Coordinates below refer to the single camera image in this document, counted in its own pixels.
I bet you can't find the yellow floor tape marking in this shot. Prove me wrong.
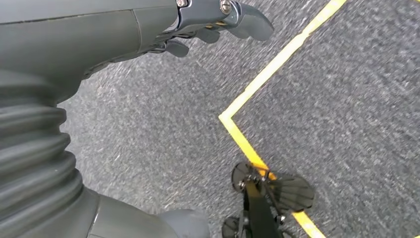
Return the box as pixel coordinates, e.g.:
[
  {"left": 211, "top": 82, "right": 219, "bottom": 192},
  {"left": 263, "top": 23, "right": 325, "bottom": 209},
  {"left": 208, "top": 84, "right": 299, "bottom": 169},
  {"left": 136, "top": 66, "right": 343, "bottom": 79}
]
[{"left": 218, "top": 0, "right": 348, "bottom": 238}]

